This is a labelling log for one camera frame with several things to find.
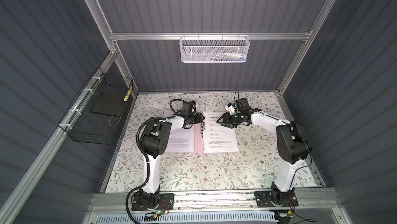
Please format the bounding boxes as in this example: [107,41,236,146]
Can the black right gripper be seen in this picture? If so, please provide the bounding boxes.
[216,112,243,128]

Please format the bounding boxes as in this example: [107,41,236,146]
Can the pink file folder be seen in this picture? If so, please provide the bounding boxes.
[162,110,240,155]

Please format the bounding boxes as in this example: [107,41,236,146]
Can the white printed paper sheet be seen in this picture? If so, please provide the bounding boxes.
[163,110,194,153]

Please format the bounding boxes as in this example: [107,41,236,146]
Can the white sheet with XDOF header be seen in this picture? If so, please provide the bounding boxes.
[203,112,239,153]

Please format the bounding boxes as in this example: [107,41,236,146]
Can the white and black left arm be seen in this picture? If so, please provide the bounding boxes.
[132,99,205,209]

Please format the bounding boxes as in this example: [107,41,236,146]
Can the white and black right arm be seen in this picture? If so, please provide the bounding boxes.
[216,98,312,208]

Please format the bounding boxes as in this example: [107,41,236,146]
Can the silver folder clip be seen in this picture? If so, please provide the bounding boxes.
[201,122,206,138]

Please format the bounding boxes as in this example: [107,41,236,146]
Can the pens in white basket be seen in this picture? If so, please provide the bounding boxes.
[204,52,246,62]

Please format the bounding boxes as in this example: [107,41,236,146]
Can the yellow marker pen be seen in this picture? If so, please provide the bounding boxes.
[124,87,132,102]

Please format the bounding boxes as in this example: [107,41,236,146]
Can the black pad in basket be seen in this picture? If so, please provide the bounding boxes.
[90,92,124,117]

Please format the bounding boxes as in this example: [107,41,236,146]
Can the white ventilated grille strip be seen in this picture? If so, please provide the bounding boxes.
[92,211,278,224]

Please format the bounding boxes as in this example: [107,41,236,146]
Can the aluminium horizontal back bar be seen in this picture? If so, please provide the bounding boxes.
[110,32,311,41]

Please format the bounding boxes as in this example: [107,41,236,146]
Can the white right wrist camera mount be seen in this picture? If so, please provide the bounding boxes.
[225,103,236,115]

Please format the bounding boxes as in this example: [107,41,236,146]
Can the white wire mesh basket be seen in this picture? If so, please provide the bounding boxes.
[179,38,250,63]

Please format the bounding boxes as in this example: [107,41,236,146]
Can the black wire wall basket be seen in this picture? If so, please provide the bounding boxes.
[59,68,134,145]

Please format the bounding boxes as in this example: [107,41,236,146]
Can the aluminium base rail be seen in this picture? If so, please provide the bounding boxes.
[88,187,341,213]

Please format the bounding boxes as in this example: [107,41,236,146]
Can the aluminium frame corner post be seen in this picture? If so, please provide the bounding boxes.
[277,0,351,96]

